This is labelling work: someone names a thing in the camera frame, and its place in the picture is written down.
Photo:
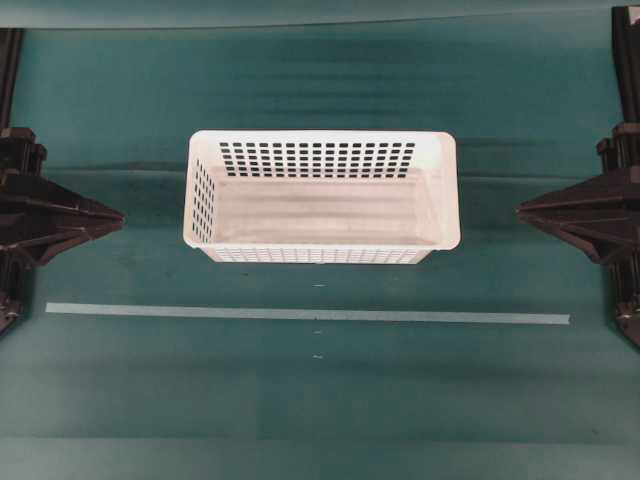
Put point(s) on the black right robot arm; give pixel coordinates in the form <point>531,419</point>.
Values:
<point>619,155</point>

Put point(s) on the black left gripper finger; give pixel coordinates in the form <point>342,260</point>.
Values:
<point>72,203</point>
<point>84,232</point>

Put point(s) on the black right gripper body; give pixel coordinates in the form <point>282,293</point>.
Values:
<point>612,200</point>

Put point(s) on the black left frame post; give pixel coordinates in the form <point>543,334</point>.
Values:
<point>11,42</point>

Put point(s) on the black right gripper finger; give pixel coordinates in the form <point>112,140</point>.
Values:
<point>551,229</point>
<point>557,200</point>

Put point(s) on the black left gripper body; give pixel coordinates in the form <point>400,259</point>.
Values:
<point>27,224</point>

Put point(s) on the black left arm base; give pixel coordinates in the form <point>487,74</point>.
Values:
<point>12,286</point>

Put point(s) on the grey tape strip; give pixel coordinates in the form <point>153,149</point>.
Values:
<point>308,314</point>

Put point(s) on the black right frame post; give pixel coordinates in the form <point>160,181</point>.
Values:
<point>625,49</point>

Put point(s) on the white perforated plastic basket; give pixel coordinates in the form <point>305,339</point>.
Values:
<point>321,196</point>

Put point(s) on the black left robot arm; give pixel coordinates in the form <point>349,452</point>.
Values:
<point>21,154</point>

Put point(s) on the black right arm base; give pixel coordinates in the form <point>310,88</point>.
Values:
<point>625,276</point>

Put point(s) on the black frame post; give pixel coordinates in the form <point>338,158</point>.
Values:
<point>11,42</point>
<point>625,49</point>

